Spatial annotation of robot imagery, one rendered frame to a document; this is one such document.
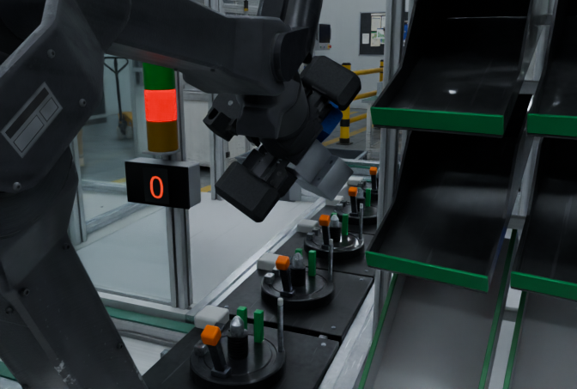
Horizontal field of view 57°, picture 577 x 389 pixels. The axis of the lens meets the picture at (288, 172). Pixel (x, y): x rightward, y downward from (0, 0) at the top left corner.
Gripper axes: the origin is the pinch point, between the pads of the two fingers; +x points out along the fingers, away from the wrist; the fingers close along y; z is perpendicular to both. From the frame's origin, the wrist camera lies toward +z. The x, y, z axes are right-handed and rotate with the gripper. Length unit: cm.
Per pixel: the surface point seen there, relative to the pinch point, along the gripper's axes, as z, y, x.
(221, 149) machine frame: 63, -9, 121
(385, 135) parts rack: -6.1, -9.2, 6.0
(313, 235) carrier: 5, 1, 65
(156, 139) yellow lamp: 26.6, 7.0, 19.6
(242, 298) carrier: 5.0, 20.3, 42.5
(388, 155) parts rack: -7.6, -7.7, 7.8
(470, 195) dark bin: -18.4, -9.4, 9.4
